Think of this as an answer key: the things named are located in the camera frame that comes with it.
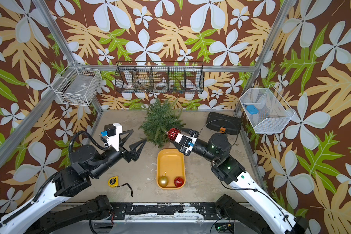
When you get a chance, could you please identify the red patterned ornament ball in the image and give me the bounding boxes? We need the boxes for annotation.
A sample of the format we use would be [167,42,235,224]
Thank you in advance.
[167,128,180,141]

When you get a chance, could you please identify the yellow plastic tray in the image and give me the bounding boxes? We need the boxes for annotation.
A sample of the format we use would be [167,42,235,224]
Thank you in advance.
[157,148,186,190]

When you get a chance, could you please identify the gold ornament ball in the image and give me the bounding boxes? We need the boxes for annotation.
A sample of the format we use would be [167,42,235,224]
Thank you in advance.
[158,173,169,188]

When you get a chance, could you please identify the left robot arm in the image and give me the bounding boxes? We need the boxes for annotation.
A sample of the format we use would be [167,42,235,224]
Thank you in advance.
[0,126,147,234]

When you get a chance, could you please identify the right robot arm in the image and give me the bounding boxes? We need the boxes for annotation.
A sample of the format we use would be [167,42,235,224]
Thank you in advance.
[166,128,309,234]

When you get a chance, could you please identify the small green christmas tree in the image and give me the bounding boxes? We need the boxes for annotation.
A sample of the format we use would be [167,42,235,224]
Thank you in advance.
[139,99,185,148]

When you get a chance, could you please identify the yellow tape measure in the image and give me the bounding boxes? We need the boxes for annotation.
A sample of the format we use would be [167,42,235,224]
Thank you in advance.
[108,176,134,197]

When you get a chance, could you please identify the red glitter ornament ball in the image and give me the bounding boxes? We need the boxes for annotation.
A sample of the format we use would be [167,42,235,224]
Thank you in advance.
[174,177,185,188]

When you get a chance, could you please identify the black tool case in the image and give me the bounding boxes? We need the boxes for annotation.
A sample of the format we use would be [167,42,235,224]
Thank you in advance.
[206,112,242,136]

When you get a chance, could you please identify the tape roll in basket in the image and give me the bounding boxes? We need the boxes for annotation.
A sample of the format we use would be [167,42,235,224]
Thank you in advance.
[154,82,168,90]

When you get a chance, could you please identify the blue object in basket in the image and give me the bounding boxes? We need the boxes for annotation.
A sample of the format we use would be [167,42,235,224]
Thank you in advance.
[246,105,259,115]

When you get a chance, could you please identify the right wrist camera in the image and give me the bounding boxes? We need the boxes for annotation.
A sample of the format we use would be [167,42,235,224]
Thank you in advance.
[175,133,197,156]

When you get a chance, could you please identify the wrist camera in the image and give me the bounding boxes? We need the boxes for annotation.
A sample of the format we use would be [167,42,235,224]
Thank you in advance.
[101,123,123,151]
[175,133,197,156]

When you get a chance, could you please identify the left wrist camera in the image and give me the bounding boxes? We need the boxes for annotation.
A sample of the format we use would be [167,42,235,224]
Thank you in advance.
[101,123,123,151]

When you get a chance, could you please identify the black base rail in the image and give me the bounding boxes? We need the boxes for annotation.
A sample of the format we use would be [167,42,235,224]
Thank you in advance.
[101,202,227,221]

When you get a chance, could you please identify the black wire wall basket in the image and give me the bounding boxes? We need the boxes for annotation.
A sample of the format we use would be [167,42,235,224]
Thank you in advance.
[114,61,205,94]

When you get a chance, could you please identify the white wire basket left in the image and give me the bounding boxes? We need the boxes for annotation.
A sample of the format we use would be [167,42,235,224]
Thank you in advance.
[52,62,102,106]

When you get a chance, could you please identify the white wire basket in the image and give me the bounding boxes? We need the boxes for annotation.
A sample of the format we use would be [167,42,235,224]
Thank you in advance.
[52,62,102,106]
[239,85,295,135]

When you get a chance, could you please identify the white wire basket right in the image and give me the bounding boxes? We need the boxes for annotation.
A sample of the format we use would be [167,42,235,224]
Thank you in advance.
[239,85,295,135]

